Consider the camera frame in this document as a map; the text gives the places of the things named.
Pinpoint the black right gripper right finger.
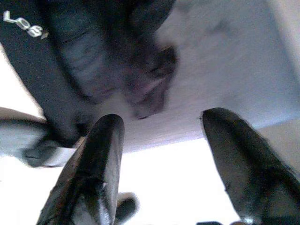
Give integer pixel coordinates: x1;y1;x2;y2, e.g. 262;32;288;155
200;107;300;225

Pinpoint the grey fabric ottoman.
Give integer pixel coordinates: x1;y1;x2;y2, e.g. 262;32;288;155
93;0;300;155

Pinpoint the black cloth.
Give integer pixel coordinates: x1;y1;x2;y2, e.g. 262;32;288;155
0;0;179;148

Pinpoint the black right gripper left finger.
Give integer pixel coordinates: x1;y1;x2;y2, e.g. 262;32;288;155
37;114;125;225

